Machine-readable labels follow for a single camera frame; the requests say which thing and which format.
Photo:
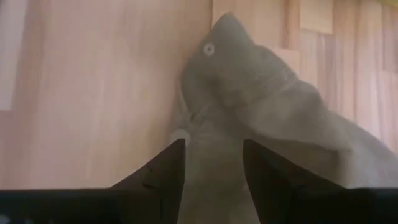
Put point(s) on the beige cap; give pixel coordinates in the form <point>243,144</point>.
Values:
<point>248,93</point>

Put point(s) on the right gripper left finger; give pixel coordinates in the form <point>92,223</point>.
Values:
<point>158,186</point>

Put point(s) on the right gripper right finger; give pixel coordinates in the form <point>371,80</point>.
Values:
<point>276,186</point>

